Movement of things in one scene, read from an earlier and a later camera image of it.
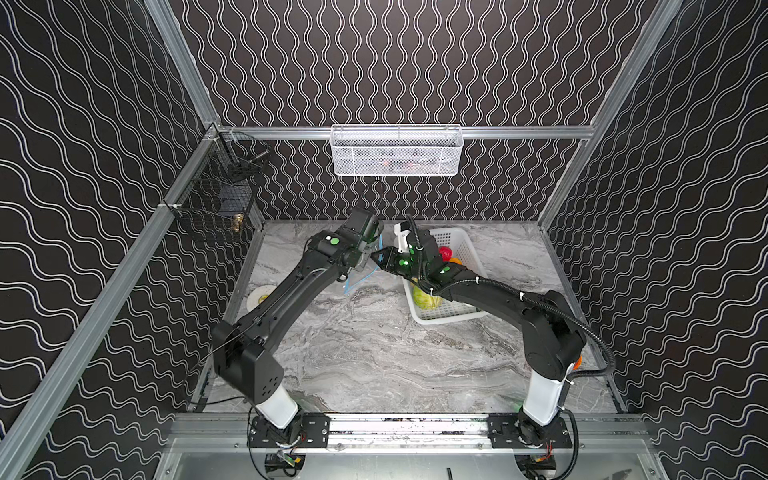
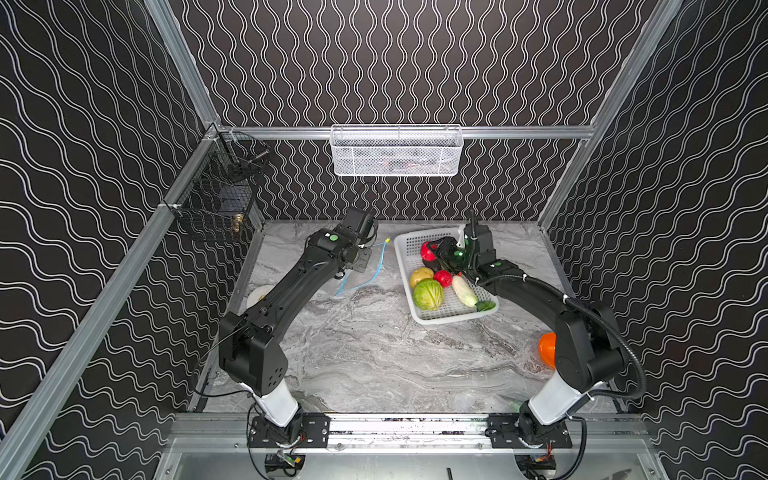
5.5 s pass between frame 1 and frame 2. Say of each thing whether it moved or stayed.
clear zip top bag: moved
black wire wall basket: stayed
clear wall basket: stayed
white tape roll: stayed
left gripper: stayed
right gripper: moved
